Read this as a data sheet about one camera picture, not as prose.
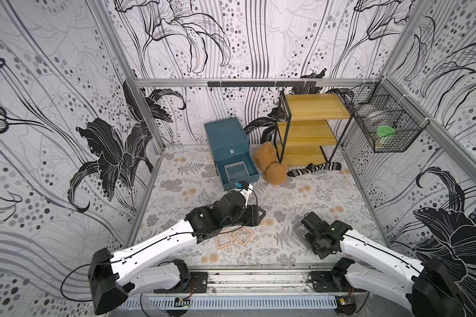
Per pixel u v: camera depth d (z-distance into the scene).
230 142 0.95
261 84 0.91
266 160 1.00
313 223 0.65
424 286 0.40
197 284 0.73
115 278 0.39
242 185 0.64
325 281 0.66
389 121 0.79
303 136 0.98
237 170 1.00
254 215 0.62
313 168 1.06
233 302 0.76
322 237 0.59
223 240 0.84
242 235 0.85
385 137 0.71
